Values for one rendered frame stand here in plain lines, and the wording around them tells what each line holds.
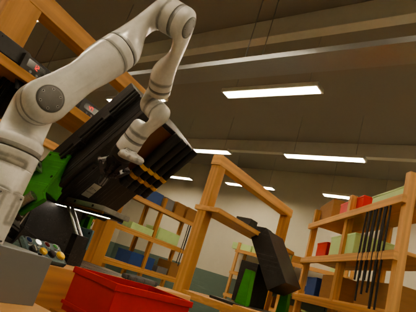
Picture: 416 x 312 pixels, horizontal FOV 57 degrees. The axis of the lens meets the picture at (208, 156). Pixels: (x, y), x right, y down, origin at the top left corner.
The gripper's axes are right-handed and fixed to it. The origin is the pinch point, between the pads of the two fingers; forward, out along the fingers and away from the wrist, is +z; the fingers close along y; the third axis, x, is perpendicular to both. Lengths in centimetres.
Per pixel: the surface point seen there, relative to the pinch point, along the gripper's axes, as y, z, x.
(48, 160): 11.2, 14.1, -23.1
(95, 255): -48, 74, -44
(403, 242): -255, -24, -25
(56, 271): 7.0, 21.4, 23.3
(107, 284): 2.7, 4.9, 40.5
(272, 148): -619, 86, -554
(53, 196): 6.8, 20.2, -10.6
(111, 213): -11.0, 12.3, 0.0
